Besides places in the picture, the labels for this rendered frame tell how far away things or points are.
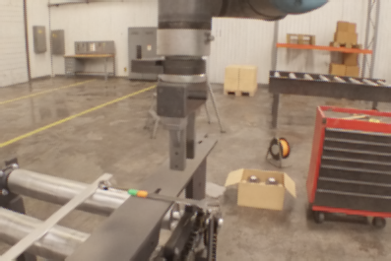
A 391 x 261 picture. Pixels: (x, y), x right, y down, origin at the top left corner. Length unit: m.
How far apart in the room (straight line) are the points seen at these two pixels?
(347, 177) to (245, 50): 8.25
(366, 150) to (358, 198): 0.41
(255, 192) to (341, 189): 0.76
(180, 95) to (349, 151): 2.11
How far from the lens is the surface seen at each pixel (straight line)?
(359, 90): 5.59
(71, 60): 12.21
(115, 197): 1.19
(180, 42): 0.48
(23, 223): 1.11
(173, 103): 0.48
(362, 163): 2.57
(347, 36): 9.39
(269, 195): 2.86
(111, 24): 12.08
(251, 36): 10.38
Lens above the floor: 1.47
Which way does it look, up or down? 17 degrees down
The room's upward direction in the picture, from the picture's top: 1 degrees clockwise
